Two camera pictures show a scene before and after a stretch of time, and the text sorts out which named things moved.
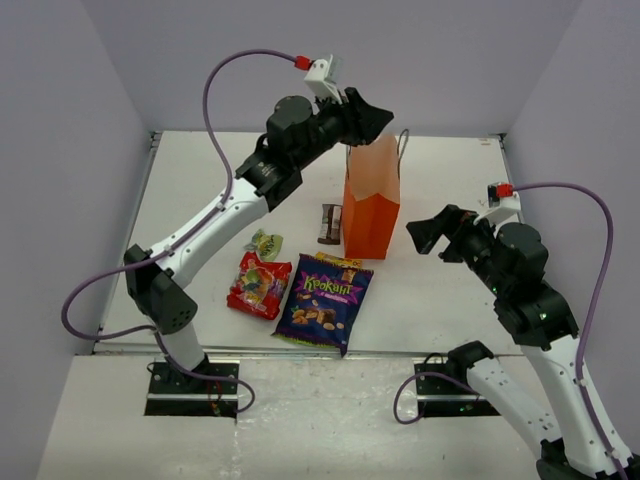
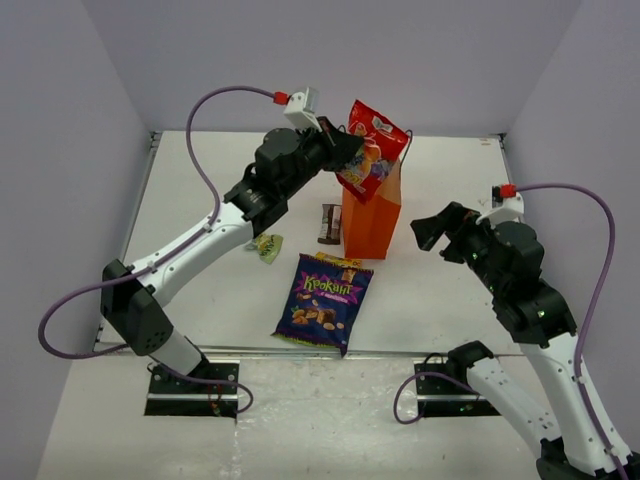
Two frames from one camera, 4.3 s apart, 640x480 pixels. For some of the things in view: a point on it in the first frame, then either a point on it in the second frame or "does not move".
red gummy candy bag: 258,286 -> 381,145
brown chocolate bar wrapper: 330,227 does not move
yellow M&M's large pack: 336,260 does not move
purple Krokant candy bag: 323,301 does not move
